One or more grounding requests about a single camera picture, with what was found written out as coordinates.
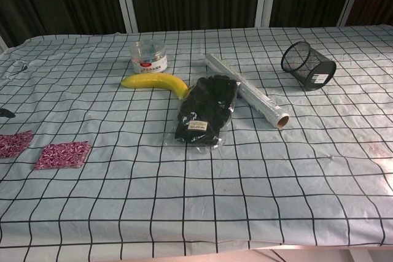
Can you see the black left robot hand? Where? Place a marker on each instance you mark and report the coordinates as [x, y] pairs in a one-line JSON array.
[[6, 113]]

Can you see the maroon patterned packet left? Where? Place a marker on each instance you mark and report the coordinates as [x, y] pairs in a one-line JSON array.
[[12, 144]]

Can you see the maroon patterned packet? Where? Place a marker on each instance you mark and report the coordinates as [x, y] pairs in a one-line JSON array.
[[61, 155], [12, 144]]

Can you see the maroon patterned packet right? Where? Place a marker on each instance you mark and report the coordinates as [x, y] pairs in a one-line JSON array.
[[61, 155]]

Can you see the yellow banana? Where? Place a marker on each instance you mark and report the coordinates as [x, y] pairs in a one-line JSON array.
[[153, 82]]

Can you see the clear plastic jar white label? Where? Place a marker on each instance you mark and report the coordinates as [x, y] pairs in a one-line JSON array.
[[149, 59]]

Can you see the black gloves in plastic bag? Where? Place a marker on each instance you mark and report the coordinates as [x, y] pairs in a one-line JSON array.
[[205, 111]]

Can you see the checked light blue tablecloth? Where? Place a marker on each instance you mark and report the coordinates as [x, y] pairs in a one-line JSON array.
[[215, 188]]

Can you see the cling film roll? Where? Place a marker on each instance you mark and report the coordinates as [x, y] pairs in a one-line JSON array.
[[248, 90]]

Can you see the black mesh pen holder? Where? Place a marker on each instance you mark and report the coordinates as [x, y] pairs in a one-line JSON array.
[[316, 73]]

